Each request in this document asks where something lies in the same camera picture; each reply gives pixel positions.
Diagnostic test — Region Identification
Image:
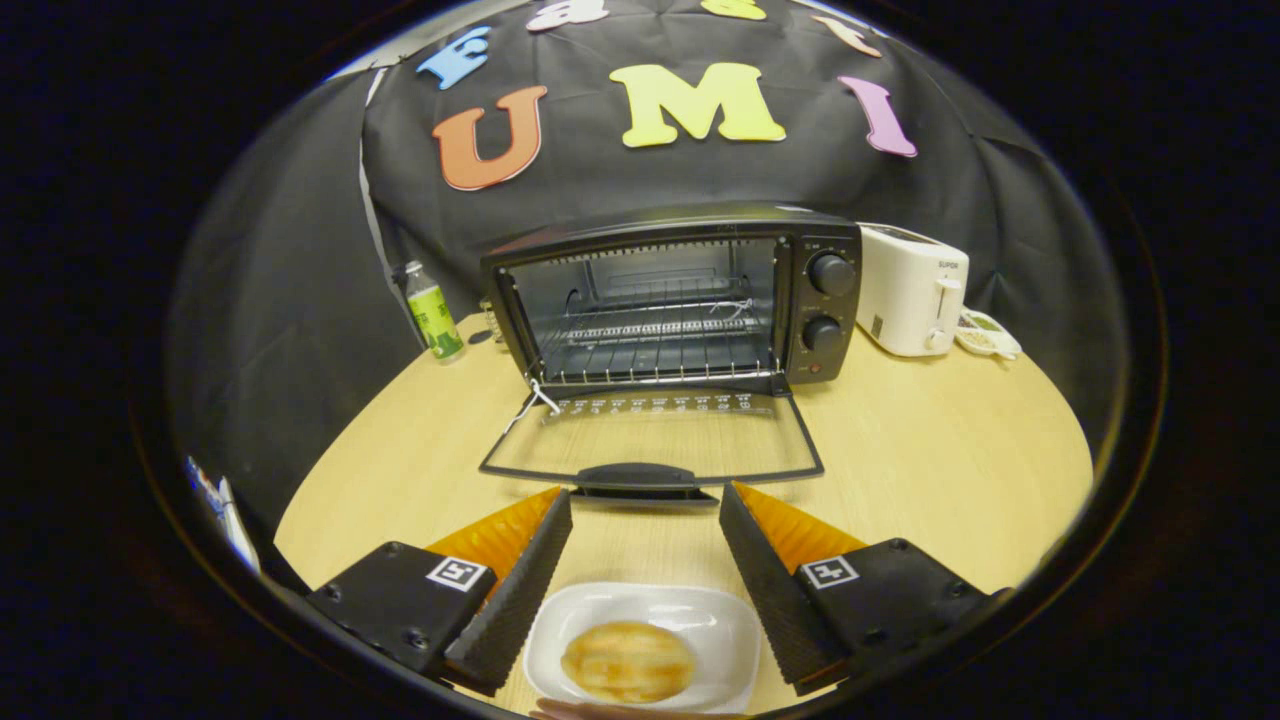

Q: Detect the black toaster oven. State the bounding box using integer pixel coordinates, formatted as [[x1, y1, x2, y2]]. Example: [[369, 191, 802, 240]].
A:
[[478, 203, 863, 504]]

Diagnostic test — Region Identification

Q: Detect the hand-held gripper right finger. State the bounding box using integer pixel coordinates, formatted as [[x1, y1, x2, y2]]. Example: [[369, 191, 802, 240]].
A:
[[718, 481, 1011, 698]]

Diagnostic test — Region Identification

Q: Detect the white toaster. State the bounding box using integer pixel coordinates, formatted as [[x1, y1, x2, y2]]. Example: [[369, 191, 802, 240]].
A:
[[857, 222, 971, 358]]

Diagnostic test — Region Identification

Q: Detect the golden bread roll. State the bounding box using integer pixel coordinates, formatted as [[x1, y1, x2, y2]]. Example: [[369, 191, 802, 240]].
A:
[[560, 621, 697, 704]]

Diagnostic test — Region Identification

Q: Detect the white plate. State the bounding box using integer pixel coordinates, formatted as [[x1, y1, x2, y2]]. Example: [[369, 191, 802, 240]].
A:
[[523, 582, 763, 715]]

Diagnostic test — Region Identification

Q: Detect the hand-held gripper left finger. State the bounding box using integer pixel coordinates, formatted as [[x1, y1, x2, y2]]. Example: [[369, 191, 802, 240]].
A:
[[305, 487, 574, 698]]

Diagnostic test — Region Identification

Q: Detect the white divided snack dish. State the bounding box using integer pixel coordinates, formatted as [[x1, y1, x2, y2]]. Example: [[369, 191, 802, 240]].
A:
[[955, 310, 1023, 361]]

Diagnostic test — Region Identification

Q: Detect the green label bottle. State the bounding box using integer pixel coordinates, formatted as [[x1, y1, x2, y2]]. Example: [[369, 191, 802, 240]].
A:
[[404, 261, 467, 362]]

